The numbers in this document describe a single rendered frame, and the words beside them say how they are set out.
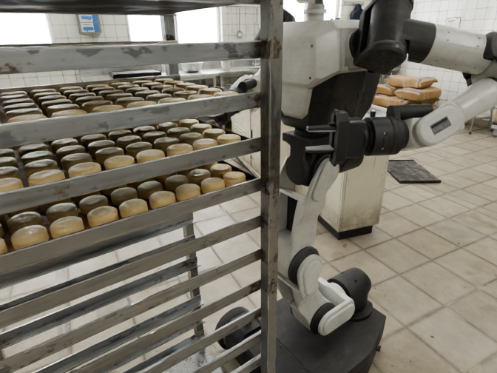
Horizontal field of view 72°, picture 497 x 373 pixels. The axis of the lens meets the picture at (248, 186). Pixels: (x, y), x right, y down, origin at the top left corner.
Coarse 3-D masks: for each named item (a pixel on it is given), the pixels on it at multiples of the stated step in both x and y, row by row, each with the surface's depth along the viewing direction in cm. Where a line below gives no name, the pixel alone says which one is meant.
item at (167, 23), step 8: (160, 16) 92; (168, 16) 91; (160, 24) 93; (168, 24) 92; (168, 32) 93; (168, 40) 93; (168, 64) 96; (176, 64) 97; (168, 72) 97; (176, 72) 98; (192, 224) 118; (184, 232) 120; (192, 232) 120; (192, 256) 123; (192, 272) 126; (192, 296) 130; (200, 328) 138
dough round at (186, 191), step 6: (180, 186) 70; (186, 186) 70; (192, 186) 70; (198, 186) 70; (180, 192) 68; (186, 192) 68; (192, 192) 68; (198, 192) 69; (180, 198) 68; (186, 198) 68
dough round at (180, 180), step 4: (172, 176) 75; (176, 176) 75; (180, 176) 75; (184, 176) 75; (168, 180) 74; (172, 180) 74; (176, 180) 73; (180, 180) 73; (184, 180) 73; (168, 184) 72; (172, 184) 72; (176, 184) 72; (180, 184) 72; (168, 188) 73; (172, 188) 72
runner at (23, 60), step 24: (0, 48) 41; (24, 48) 42; (48, 48) 44; (72, 48) 45; (96, 48) 47; (120, 48) 49; (144, 48) 51; (168, 48) 53; (192, 48) 55; (216, 48) 57; (240, 48) 60; (0, 72) 42; (24, 72) 43
